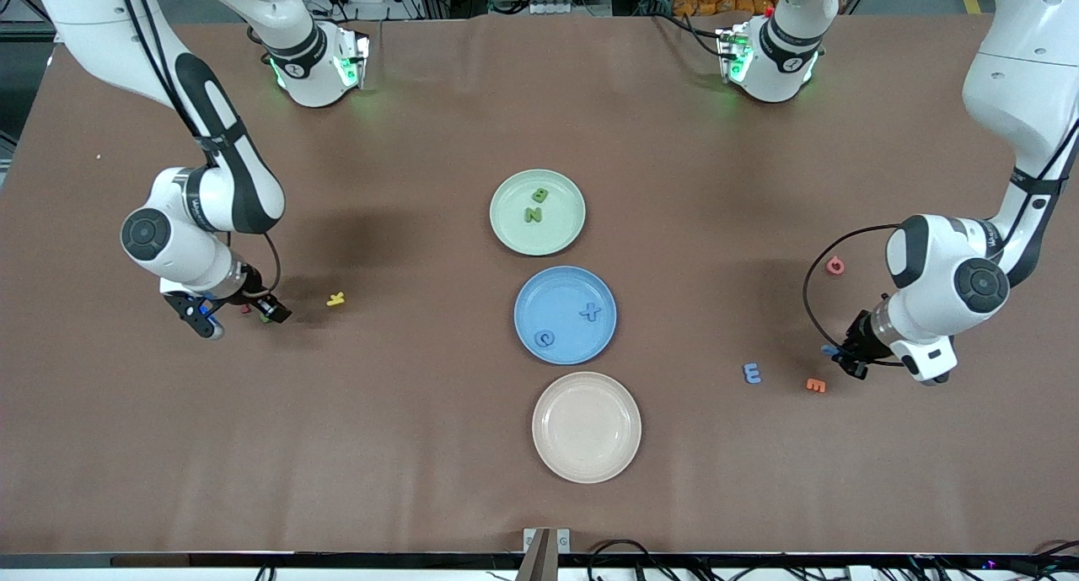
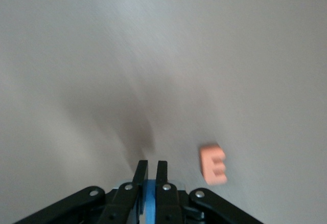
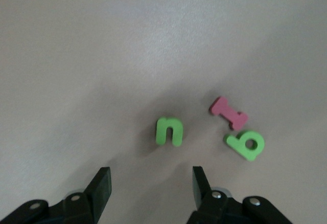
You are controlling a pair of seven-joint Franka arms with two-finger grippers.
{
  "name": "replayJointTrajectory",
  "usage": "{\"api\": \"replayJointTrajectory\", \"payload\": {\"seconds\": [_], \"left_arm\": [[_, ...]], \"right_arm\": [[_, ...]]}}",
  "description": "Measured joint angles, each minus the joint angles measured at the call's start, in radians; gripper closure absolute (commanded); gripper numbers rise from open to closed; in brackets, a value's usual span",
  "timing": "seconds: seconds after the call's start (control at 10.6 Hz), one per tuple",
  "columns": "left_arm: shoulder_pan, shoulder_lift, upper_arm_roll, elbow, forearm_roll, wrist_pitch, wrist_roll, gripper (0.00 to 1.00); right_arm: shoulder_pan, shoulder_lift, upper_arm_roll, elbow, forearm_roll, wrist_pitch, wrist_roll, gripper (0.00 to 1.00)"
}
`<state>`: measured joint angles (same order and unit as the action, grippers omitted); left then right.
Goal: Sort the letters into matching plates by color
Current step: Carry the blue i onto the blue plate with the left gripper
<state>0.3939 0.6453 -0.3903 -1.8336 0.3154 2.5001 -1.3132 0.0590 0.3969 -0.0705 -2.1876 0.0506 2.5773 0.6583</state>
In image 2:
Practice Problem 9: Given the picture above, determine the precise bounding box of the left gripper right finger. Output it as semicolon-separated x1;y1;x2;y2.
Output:
155;160;183;224

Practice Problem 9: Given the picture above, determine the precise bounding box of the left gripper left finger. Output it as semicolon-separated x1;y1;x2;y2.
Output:
98;160;149;224

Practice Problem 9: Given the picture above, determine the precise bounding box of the orange letter E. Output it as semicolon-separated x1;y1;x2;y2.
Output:
199;143;228;186

